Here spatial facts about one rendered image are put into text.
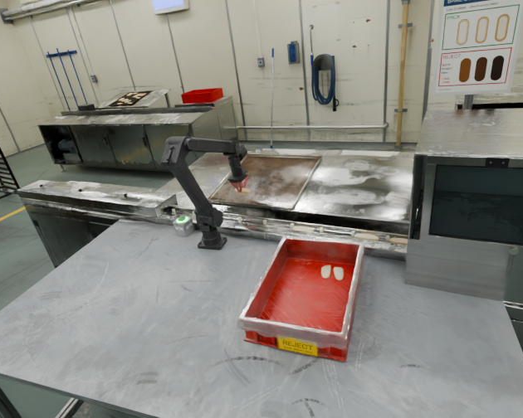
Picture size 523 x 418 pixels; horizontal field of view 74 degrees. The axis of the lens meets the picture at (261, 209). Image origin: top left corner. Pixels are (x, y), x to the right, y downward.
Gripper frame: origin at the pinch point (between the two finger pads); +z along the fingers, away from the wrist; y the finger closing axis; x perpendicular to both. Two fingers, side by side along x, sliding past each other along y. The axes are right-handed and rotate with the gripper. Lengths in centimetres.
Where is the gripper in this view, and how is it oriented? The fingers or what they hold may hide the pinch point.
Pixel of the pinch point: (241, 188)
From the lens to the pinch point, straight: 184.4
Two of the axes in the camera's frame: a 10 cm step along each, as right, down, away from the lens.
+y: 4.7, -5.9, 6.5
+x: -8.6, -1.4, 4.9
